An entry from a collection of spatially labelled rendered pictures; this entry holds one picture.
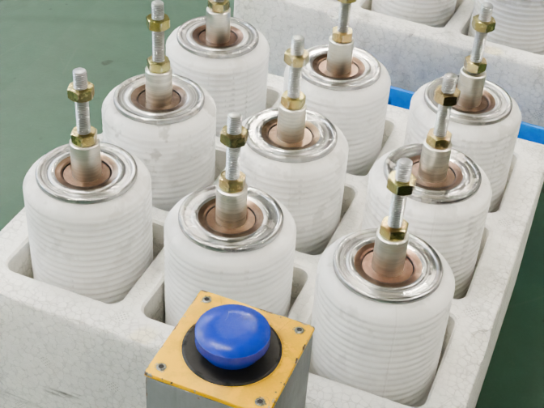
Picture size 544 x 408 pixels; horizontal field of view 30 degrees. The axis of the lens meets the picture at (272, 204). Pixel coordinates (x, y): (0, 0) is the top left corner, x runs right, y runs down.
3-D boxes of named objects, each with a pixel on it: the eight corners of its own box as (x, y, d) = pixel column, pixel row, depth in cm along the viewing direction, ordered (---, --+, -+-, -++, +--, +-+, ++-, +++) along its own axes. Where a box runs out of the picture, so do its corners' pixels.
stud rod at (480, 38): (478, 87, 86) (495, 7, 81) (466, 87, 86) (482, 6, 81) (475, 81, 87) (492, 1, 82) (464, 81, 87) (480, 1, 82)
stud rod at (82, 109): (95, 157, 76) (89, 70, 71) (86, 163, 75) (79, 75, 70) (85, 152, 76) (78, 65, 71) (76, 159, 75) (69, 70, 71)
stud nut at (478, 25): (495, 34, 82) (497, 24, 82) (474, 33, 82) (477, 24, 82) (490, 22, 84) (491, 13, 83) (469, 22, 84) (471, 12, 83)
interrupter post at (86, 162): (108, 172, 77) (107, 136, 75) (93, 189, 75) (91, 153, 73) (81, 163, 78) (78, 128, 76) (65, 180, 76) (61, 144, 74)
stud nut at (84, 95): (99, 95, 72) (99, 86, 72) (83, 106, 71) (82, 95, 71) (78, 87, 73) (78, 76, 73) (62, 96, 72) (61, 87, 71)
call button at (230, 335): (279, 341, 56) (282, 314, 54) (251, 392, 53) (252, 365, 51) (213, 319, 57) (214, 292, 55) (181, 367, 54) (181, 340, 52)
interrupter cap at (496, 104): (493, 78, 91) (495, 72, 91) (524, 125, 85) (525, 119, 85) (412, 82, 90) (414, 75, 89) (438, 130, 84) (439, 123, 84)
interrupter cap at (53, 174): (155, 162, 78) (155, 155, 78) (108, 218, 73) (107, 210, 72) (68, 138, 80) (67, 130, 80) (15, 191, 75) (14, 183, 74)
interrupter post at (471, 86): (475, 95, 89) (482, 62, 87) (484, 111, 87) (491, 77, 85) (449, 96, 88) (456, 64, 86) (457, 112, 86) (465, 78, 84)
